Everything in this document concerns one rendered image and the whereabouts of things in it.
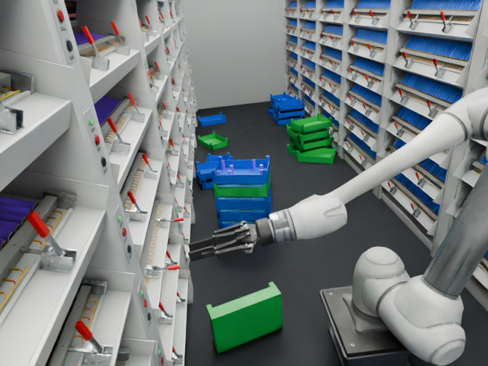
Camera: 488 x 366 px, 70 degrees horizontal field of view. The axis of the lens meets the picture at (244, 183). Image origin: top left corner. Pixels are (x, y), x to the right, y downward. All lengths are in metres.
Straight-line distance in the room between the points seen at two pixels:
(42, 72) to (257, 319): 1.23
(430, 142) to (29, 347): 0.98
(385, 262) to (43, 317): 1.00
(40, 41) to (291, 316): 1.43
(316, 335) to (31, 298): 1.29
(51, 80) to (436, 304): 1.04
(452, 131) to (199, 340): 1.24
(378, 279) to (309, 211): 0.40
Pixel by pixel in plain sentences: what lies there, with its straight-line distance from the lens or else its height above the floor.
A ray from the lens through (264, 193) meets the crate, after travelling 1.91.
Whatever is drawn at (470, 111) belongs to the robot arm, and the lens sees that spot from 1.13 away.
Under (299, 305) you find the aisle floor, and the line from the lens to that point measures 1.74.
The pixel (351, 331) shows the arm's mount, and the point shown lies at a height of 0.22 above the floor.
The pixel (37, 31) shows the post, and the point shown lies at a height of 1.26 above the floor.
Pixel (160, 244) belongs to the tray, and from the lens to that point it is 1.25.
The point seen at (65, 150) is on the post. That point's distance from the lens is 0.65.
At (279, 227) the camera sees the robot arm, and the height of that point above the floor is 0.73.
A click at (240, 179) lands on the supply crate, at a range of 1.89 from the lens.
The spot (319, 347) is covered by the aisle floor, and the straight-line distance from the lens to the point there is 1.61.
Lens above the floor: 1.27
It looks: 27 degrees down
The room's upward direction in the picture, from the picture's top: 6 degrees counter-clockwise
